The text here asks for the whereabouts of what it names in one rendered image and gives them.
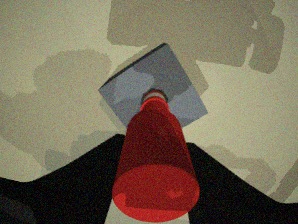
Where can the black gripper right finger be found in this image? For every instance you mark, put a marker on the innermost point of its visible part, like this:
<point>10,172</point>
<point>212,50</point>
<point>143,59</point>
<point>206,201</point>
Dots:
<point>226,199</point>

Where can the grey square block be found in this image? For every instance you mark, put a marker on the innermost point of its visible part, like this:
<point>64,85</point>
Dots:
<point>159,70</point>

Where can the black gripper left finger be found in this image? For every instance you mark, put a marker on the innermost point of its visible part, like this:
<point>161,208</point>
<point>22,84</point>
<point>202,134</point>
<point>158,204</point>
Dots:
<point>79,193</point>

